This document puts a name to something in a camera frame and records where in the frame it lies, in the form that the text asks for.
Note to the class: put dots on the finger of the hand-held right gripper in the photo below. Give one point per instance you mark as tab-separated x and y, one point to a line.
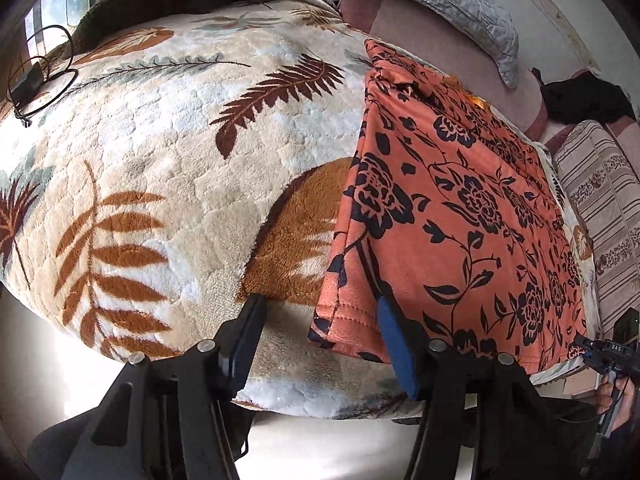
590	344

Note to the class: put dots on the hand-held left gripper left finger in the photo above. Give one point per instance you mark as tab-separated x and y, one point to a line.
244	342

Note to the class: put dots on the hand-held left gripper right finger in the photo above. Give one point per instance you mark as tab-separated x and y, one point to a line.
400	350

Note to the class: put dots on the orange black floral garment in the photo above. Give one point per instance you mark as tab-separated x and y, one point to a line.
450	185

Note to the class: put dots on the person's right hand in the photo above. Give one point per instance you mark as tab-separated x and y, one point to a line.
617	402

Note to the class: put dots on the leaf printed fleece blanket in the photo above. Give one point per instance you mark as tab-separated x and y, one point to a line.
150	135

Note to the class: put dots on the black cloth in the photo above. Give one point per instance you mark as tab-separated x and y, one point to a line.
585	100

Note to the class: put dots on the pink bed sheet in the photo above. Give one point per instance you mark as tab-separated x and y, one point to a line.
450	50

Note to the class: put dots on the black power adapter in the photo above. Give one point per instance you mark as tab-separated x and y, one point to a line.
27	85

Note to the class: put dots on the grey quilted pillow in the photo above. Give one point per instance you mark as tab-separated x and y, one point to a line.
440	5

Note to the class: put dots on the brown fuzzy blanket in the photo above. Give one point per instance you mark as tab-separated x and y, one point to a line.
150	0

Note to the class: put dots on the window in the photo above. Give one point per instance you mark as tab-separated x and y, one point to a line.
55	5

